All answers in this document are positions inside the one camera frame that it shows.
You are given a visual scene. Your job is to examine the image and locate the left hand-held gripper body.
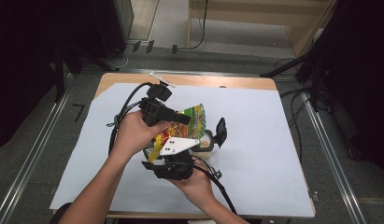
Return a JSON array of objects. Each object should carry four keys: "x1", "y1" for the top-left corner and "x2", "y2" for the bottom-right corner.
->
[{"x1": 137, "y1": 72, "x2": 177, "y2": 127}]

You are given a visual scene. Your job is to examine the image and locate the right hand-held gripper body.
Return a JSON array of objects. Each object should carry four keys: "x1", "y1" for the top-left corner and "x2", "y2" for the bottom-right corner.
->
[{"x1": 154, "y1": 136, "x2": 201, "y2": 182}]

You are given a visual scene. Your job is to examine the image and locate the yellow green spouted pouch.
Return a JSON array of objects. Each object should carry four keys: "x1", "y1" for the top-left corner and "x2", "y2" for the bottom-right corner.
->
[{"x1": 142, "y1": 103, "x2": 208, "y2": 163}]

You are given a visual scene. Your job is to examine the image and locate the clear jar with black lid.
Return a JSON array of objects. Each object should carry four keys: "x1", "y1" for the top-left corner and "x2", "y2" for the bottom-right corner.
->
[{"x1": 190, "y1": 117, "x2": 228, "y2": 160}]

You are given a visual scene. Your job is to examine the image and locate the person's right hand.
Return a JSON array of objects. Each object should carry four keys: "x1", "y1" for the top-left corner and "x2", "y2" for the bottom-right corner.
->
[{"x1": 168, "y1": 163, "x2": 216, "y2": 207}]

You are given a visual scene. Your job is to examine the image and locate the person's left hand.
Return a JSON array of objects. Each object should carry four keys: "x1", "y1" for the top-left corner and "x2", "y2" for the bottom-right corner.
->
[{"x1": 109, "y1": 110, "x2": 172, "y2": 165}]

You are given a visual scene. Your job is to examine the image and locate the wooden table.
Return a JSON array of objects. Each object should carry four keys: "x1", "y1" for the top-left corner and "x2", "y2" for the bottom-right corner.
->
[{"x1": 52, "y1": 72, "x2": 317, "y2": 220}]

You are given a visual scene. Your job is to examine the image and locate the white object under table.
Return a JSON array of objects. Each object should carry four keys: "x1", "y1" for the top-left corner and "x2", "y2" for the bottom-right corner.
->
[{"x1": 187, "y1": 218, "x2": 218, "y2": 224}]

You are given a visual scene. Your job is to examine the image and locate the white paper sheet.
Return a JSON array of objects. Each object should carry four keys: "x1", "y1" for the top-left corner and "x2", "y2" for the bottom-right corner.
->
[{"x1": 49, "y1": 82, "x2": 316, "y2": 218}]

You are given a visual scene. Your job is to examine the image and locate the black cabinet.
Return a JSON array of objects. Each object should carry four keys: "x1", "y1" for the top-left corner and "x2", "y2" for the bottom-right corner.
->
[{"x1": 91, "y1": 0, "x2": 135, "y2": 62}]

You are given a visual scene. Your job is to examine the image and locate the black metal stand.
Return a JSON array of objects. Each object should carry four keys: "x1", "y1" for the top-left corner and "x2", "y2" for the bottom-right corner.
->
[
  {"x1": 52, "y1": 40, "x2": 121, "y2": 104},
  {"x1": 259, "y1": 29, "x2": 340, "y2": 113}
]

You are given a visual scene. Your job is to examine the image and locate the dark curtain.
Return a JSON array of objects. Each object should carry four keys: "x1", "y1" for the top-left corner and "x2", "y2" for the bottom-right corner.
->
[
  {"x1": 0, "y1": 0, "x2": 97, "y2": 153},
  {"x1": 317, "y1": 0, "x2": 384, "y2": 176}
]

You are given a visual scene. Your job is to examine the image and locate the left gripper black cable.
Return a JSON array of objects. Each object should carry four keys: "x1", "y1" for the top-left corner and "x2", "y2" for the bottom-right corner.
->
[{"x1": 107, "y1": 81, "x2": 154, "y2": 156}]

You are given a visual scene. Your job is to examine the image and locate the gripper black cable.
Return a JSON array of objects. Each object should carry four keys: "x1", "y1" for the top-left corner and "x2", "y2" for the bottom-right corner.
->
[
  {"x1": 192, "y1": 154, "x2": 239, "y2": 217},
  {"x1": 107, "y1": 81, "x2": 154, "y2": 156}
]

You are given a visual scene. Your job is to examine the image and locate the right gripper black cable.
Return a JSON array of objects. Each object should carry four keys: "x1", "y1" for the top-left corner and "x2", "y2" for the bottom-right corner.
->
[{"x1": 192, "y1": 154, "x2": 239, "y2": 217}]

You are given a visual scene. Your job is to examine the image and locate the white floor cable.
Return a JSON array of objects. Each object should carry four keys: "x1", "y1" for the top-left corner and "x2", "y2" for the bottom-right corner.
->
[{"x1": 107, "y1": 46, "x2": 133, "y2": 70}]

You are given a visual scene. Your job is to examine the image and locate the thin black hanging cable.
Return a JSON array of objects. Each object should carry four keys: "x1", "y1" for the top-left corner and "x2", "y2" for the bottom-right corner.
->
[{"x1": 177, "y1": 0, "x2": 210, "y2": 51}]

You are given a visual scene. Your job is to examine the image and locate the black floor cables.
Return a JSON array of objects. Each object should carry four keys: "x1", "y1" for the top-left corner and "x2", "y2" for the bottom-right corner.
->
[{"x1": 274, "y1": 56, "x2": 319, "y2": 164}]

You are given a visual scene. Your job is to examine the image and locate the light wooden furniture frame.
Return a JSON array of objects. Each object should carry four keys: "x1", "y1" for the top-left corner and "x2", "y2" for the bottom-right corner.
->
[{"x1": 187, "y1": 0, "x2": 340, "y2": 59}]

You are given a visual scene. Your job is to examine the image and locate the metal floor rail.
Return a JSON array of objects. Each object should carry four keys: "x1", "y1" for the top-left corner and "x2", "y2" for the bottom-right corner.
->
[
  {"x1": 0, "y1": 76, "x2": 75, "y2": 224},
  {"x1": 300, "y1": 90, "x2": 368, "y2": 224}
]

